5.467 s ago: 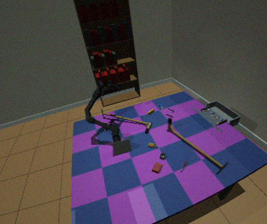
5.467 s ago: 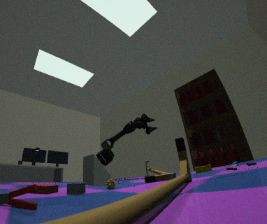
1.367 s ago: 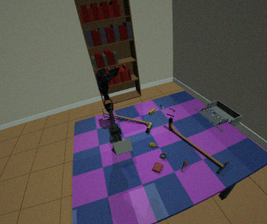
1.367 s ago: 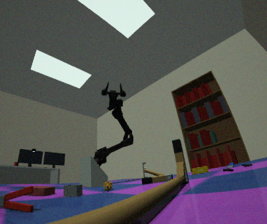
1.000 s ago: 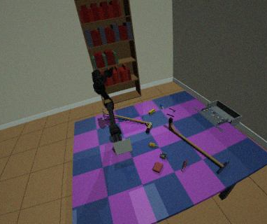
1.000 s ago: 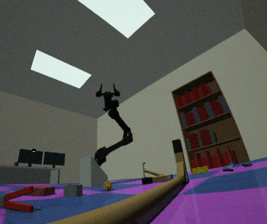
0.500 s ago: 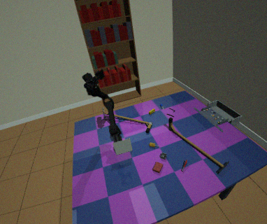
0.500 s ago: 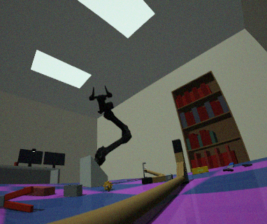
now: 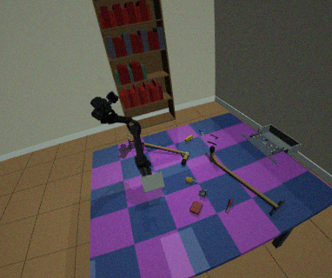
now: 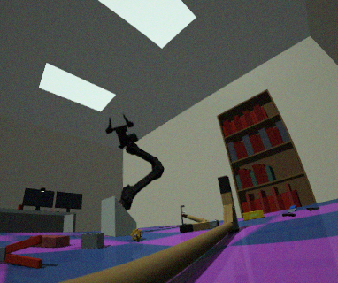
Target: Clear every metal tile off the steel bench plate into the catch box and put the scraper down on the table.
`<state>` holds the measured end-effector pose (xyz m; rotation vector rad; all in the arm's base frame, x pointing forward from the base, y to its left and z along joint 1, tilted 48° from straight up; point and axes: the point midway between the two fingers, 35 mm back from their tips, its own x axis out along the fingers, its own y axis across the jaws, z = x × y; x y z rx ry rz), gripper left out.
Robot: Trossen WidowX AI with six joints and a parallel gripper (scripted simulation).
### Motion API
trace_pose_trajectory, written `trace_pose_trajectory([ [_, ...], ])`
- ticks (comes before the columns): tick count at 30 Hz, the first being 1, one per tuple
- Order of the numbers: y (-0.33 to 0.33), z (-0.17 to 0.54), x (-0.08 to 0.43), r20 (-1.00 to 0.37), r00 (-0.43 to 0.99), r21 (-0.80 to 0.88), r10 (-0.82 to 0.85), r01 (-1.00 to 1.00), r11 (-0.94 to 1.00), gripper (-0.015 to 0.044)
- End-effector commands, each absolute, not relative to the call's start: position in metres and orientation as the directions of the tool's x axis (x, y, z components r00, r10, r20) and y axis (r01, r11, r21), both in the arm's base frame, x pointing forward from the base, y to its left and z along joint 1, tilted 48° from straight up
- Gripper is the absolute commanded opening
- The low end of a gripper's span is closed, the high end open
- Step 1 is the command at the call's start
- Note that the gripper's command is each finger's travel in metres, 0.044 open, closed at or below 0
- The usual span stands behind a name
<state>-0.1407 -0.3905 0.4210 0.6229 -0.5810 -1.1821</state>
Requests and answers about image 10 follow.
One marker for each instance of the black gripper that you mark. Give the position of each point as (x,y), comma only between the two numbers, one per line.
(120,129)

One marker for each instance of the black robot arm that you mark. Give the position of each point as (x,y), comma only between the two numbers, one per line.
(129,192)

